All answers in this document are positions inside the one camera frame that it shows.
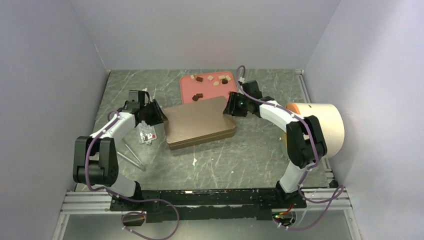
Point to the gold box lid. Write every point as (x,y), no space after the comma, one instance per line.
(196,119)

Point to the rose gold tongs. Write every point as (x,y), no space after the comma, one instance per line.
(133,159)

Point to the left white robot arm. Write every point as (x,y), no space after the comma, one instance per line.
(95,161)

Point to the brown chocolate box tray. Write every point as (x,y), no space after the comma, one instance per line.
(201,140)

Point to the pink plastic tray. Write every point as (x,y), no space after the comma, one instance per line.
(198,83)

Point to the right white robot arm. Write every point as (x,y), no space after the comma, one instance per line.
(305,142)

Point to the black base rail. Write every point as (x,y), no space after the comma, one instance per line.
(239,203)

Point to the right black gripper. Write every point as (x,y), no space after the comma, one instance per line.
(230,108)

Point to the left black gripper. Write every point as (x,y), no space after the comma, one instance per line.
(155,120)

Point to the cream orange cylinder container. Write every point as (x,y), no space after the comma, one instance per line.
(330,121)

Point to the white paper leaflet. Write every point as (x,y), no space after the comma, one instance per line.
(146,133)

